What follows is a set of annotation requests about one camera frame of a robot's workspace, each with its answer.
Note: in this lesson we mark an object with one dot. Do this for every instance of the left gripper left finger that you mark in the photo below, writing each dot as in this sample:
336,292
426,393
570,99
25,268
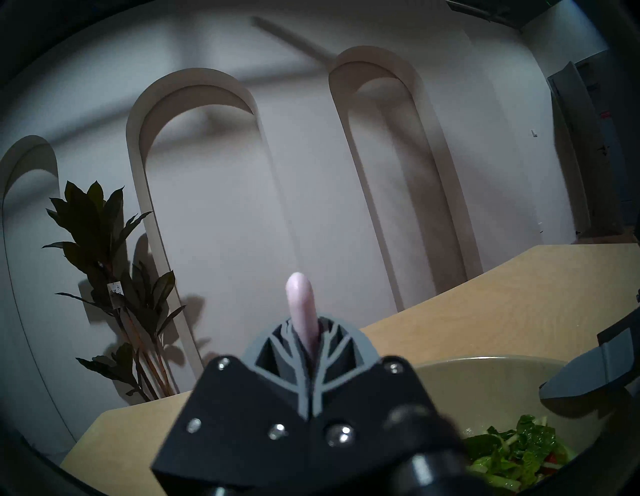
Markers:
250,420

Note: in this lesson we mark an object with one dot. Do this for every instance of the white plant tag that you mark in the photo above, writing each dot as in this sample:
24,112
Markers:
116,288

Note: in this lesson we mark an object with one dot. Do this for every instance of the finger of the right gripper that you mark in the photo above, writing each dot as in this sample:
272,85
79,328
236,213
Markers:
615,365
625,327

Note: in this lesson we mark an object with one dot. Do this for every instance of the beige green salad bowl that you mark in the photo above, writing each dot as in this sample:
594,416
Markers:
475,395

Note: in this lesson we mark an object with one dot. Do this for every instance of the mixed green salad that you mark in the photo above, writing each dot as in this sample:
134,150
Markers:
520,455

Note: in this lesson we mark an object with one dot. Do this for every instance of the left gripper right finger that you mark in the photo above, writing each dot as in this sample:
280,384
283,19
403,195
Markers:
370,415

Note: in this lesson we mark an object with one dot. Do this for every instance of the pale pink white spoon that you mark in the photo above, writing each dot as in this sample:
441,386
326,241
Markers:
301,310

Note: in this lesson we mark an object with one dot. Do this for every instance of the dark grey cabinet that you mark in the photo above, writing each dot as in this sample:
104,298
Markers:
595,150

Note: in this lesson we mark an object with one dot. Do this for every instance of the tall dark green potted plant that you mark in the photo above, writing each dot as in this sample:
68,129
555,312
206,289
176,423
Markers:
100,235

